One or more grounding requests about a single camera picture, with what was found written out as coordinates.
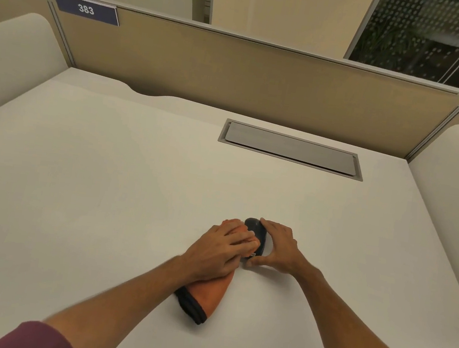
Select dotted glass wall panel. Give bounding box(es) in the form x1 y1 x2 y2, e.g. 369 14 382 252
341 0 459 95

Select black computer mouse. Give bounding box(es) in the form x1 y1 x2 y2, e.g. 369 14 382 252
239 217 271 265

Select person's right hand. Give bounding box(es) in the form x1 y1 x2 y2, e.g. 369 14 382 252
244 216 312 279

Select blue number label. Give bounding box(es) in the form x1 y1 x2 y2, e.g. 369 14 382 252
49 0 123 27

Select person's left forearm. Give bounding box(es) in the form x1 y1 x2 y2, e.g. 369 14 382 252
39 236 203 348

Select grey desk cable cover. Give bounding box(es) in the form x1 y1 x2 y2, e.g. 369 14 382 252
215 117 369 182

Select person's left hand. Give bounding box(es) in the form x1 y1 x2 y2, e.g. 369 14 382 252
178 214 264 291

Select beige desk partition panel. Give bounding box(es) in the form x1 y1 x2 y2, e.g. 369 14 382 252
0 0 459 170

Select orange cloth with dark edge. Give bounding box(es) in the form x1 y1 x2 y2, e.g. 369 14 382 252
169 212 264 333

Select person's right forearm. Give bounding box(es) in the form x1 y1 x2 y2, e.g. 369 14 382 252
281 262 455 348

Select maroon left sleeve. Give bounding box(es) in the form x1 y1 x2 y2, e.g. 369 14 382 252
0 316 83 348

